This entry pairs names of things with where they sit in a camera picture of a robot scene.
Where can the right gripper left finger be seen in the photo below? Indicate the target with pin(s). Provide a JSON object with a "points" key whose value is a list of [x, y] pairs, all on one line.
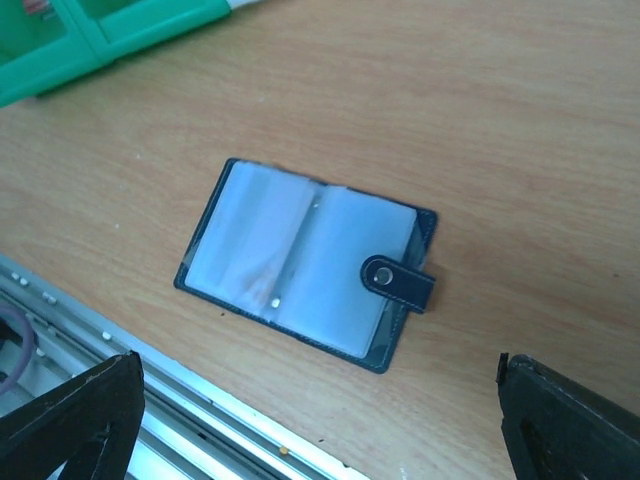
{"points": [[86, 427]]}

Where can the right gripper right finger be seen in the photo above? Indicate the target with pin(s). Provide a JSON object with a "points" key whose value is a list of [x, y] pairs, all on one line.
{"points": [[555, 428]]}

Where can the blue card holder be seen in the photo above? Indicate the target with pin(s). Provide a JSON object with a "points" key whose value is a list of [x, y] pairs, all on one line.
{"points": [[334, 267]]}

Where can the green plastic bin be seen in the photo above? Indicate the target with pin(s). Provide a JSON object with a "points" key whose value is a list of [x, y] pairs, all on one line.
{"points": [[47, 43]]}

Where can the aluminium frame rail front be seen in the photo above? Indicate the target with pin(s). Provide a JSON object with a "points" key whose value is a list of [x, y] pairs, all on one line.
{"points": [[190, 428]]}

